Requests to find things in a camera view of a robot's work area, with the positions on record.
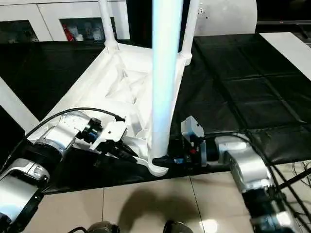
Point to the black work mat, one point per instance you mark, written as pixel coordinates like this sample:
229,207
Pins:
243,85

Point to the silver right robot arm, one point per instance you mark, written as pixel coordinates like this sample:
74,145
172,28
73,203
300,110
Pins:
250,165

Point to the white cabinet with glass doors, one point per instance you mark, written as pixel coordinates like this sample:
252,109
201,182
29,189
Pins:
60,14

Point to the black tripod stand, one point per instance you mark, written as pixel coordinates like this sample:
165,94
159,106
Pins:
294,179

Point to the white plastic table top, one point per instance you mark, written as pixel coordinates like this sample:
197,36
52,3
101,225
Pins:
97,80

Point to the black bar with red mark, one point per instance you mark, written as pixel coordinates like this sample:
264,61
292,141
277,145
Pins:
281,22

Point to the white flat panel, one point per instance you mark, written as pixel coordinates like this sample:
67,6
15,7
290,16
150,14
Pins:
289,51

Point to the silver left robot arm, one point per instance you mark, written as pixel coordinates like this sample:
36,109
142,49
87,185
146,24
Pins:
48,145

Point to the dark right robot foot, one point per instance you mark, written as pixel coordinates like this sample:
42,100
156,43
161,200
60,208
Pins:
177,227

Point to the black cabinet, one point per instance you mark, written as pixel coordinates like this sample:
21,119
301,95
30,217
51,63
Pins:
141,19

